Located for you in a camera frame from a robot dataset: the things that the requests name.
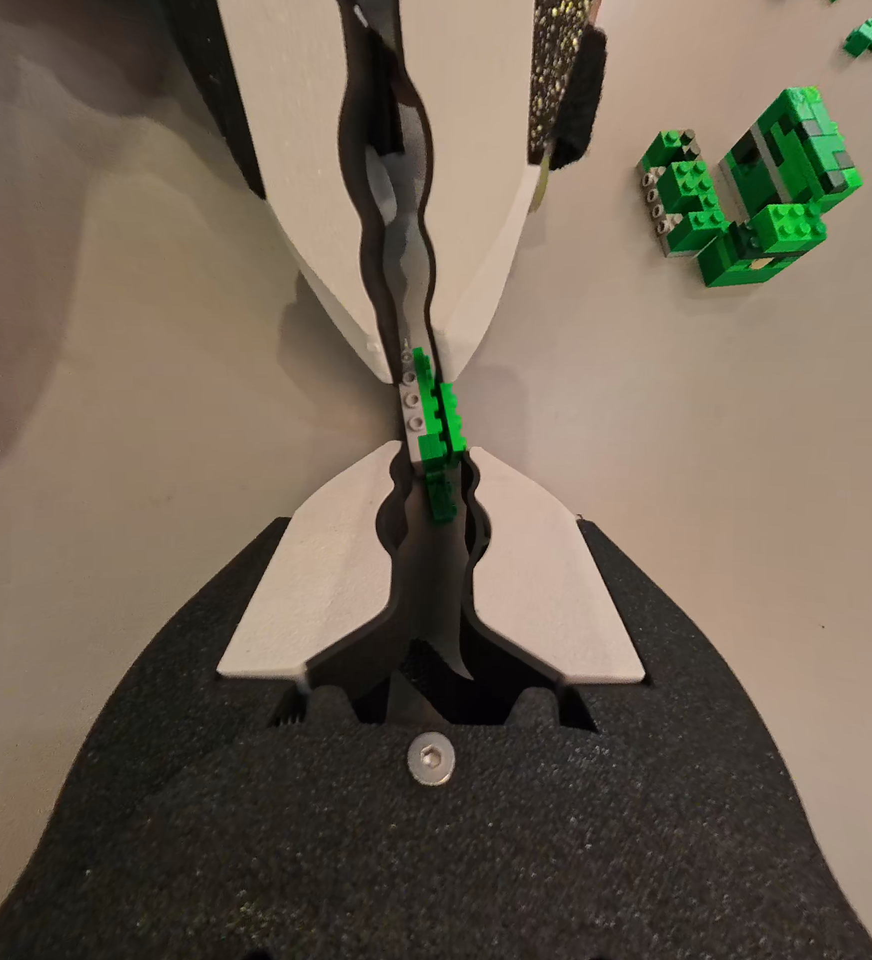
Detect large green brick model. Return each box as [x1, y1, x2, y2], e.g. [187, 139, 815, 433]
[697, 86, 864, 290]

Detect green and grey brick assembly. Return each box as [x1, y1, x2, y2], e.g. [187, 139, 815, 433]
[394, 341, 470, 526]

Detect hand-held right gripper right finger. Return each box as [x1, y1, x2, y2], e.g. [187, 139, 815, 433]
[466, 447, 645, 685]

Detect green brick piece grey studs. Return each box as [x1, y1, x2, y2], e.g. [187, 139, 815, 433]
[637, 129, 733, 260]

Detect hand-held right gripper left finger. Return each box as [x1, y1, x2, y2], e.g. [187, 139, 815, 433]
[217, 441, 411, 687]

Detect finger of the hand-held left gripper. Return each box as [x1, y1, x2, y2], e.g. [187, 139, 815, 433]
[398, 0, 540, 376]
[218, 0, 401, 384]

